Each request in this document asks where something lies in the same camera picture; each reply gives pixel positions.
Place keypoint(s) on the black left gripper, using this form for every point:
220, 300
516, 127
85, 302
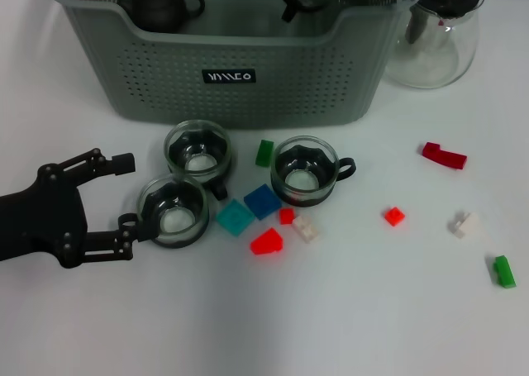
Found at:
41, 223

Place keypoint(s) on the teal square toy brick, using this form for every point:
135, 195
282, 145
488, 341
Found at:
234, 218

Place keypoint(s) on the blue square toy brick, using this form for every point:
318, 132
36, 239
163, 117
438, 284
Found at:
262, 202

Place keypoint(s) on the red sloped toy brick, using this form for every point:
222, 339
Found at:
266, 242

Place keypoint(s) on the small red square brick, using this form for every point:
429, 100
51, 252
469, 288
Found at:
394, 216
287, 216

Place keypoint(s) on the white rectangular studded brick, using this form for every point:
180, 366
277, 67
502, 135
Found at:
306, 229

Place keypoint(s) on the grey-green perforated storage bin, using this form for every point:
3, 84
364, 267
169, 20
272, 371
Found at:
289, 95

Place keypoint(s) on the green rectangular toy brick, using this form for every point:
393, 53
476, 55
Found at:
264, 153

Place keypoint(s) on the dark clay teapot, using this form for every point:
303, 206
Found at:
159, 8

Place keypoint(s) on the dark red long brick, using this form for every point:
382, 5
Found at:
444, 156

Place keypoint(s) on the round glass pitcher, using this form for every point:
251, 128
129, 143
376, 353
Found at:
434, 58

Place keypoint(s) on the white notched toy brick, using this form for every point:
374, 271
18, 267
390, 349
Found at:
467, 225

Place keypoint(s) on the green notched toy brick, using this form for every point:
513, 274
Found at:
505, 272

